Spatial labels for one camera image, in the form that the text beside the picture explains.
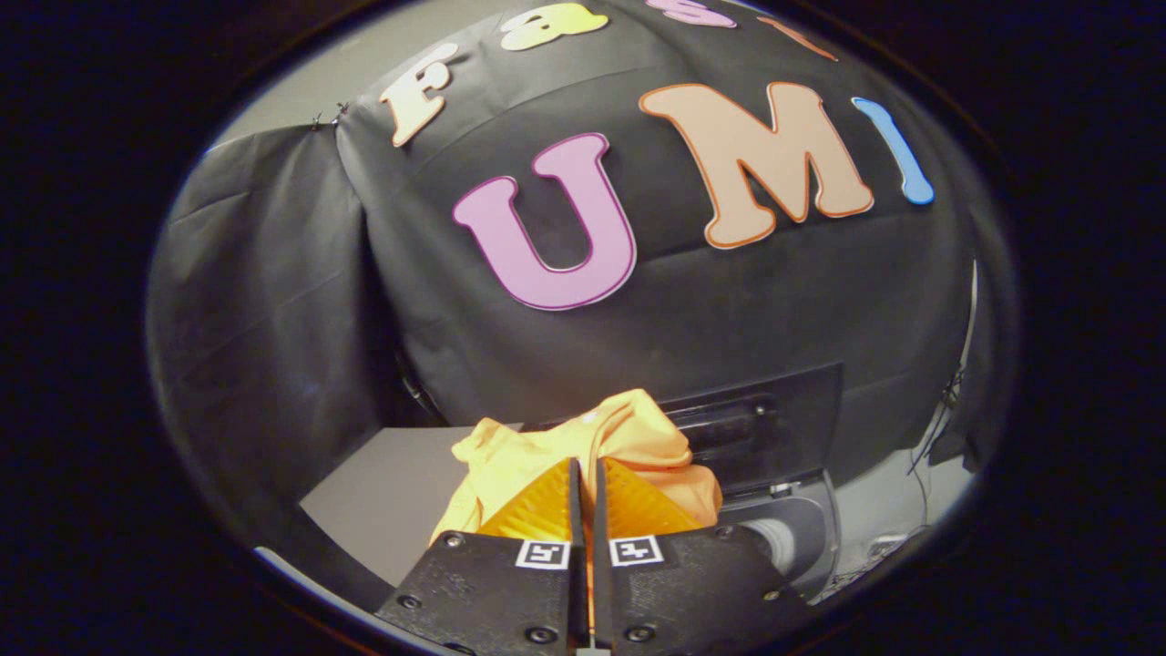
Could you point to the orange shirt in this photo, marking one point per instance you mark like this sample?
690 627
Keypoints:
629 437

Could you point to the black backdrop cloth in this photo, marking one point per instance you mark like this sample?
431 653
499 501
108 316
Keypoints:
729 319

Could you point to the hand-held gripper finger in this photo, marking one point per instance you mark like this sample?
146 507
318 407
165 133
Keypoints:
577 519
599 519

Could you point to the beige cabinet with dark sides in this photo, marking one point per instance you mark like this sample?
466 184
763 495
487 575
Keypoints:
392 492

